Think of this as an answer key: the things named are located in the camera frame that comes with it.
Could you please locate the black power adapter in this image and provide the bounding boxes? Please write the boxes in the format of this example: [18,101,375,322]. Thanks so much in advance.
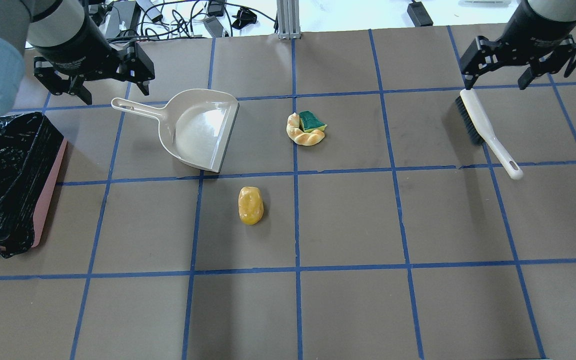
[406,0,434,27]

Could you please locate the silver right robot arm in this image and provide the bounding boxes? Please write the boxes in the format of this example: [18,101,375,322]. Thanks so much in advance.
[459,0,576,90]

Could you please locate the pink trash bin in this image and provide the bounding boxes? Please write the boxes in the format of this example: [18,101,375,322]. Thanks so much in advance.
[30,138,67,248]

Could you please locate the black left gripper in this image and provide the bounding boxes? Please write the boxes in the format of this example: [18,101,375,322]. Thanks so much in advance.
[33,42,156,105]

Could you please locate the aluminium frame post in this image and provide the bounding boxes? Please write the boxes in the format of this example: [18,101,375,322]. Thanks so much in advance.
[276,0,302,40]

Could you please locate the green yellow sponge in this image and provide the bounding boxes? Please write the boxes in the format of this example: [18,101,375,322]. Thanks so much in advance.
[298,111,328,133]

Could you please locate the black bin liner bag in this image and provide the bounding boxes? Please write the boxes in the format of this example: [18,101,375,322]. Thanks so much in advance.
[0,112,64,258]

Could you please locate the white hand brush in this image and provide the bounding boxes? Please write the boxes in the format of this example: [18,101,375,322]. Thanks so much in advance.
[455,89,524,180]

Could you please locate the twisted pale bread ring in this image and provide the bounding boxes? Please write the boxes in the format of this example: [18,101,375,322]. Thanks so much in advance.
[286,113,326,147]

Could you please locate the beige plastic dustpan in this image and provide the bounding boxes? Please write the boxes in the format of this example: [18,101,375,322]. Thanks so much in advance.
[110,88,240,173]

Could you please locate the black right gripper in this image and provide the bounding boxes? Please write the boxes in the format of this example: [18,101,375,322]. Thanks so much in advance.
[459,34,576,91]

